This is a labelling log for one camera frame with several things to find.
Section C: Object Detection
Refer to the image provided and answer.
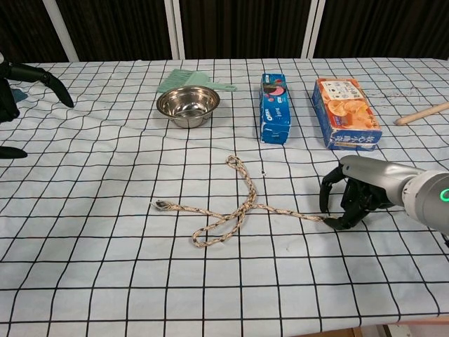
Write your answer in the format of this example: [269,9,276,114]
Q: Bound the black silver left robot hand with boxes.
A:
[0,51,75,159]

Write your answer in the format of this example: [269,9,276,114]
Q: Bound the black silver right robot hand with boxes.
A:
[319,155,427,231]

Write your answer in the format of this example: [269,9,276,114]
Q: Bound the beige braided rope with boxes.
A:
[149,155,331,249]

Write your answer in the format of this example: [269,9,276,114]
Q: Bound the orange and blue cracker box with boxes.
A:
[311,77,383,152]

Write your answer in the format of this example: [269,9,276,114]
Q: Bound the wooden stick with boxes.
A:
[393,101,449,126]

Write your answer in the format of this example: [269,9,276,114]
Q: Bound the blue Oreo cookie box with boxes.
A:
[259,72,293,145]

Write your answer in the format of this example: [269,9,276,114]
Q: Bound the stainless steel bowl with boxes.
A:
[156,85,221,128]

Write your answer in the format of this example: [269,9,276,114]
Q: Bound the white black-grid tablecloth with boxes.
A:
[0,57,449,337]

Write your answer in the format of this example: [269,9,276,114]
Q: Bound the white frame post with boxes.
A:
[163,0,186,60]
[41,0,79,62]
[300,0,326,59]

